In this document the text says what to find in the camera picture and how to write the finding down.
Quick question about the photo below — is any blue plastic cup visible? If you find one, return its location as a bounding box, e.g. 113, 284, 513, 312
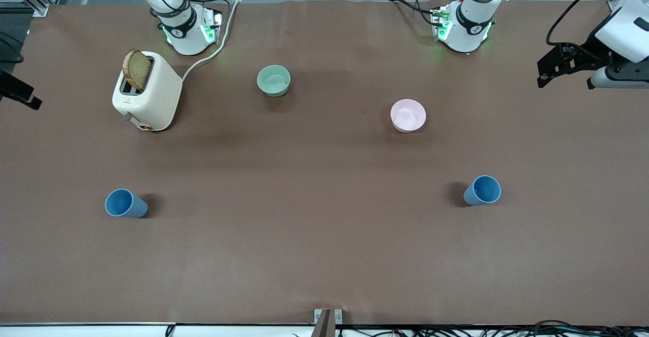
463, 175, 502, 207
105, 189, 149, 219

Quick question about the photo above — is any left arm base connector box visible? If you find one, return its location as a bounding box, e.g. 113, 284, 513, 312
430, 5, 453, 42

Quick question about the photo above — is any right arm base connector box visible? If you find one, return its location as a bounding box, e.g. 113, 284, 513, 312
199, 7, 224, 45

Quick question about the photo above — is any brown bread slice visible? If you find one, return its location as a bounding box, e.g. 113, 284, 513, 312
123, 49, 153, 92

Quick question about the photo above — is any cream white toaster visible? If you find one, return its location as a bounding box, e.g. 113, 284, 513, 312
112, 51, 183, 132

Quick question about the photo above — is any pink bowl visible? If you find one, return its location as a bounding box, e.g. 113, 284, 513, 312
390, 99, 427, 133

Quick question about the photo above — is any green bowl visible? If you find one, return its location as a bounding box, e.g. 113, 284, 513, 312
257, 65, 292, 97

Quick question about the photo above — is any brown table cover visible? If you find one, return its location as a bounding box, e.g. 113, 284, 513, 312
0, 0, 649, 326

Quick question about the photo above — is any black left base cable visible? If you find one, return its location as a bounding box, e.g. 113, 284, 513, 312
389, 0, 438, 26

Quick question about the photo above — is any white toaster power cable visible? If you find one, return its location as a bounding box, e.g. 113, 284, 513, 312
182, 0, 242, 82

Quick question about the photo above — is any black cable tangle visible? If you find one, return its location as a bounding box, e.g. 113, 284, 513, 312
292, 319, 649, 337

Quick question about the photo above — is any metal table edge bracket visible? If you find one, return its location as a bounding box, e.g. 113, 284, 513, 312
314, 309, 343, 337

